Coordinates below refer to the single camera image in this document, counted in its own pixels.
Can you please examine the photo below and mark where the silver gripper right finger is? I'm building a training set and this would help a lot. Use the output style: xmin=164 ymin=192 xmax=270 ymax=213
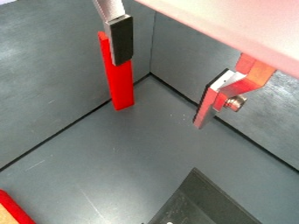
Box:
xmin=192 ymin=53 xmax=276 ymax=129

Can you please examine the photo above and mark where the black curved holder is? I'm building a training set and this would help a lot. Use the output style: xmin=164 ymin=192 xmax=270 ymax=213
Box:
xmin=148 ymin=168 xmax=262 ymax=224

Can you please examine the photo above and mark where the red shape sorting board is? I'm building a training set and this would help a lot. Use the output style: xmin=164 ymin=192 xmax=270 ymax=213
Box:
xmin=0 ymin=189 xmax=36 ymax=224

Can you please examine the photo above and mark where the red arch block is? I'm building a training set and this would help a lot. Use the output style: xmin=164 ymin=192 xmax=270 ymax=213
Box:
xmin=97 ymin=31 xmax=135 ymax=110

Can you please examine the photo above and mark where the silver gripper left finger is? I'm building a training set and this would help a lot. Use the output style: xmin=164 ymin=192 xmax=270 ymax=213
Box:
xmin=92 ymin=0 xmax=133 ymax=66

